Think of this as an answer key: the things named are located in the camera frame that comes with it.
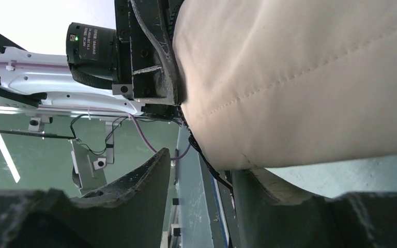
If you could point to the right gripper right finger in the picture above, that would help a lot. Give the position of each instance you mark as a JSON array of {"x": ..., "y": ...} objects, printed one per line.
[{"x": 272, "y": 212}]

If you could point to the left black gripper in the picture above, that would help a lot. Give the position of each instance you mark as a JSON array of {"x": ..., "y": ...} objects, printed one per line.
[{"x": 149, "y": 73}]

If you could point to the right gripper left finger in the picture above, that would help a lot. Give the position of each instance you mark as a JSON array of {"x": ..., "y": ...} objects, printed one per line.
[{"x": 128, "y": 212}]

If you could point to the beige zip jacket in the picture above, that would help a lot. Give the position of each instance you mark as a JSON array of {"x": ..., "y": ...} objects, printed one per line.
[{"x": 286, "y": 83}]

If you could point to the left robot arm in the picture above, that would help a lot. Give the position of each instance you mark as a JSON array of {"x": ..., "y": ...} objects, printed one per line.
[{"x": 82, "y": 78}]

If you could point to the light blue table mat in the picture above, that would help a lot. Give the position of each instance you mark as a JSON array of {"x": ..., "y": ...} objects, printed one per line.
[{"x": 207, "y": 210}]

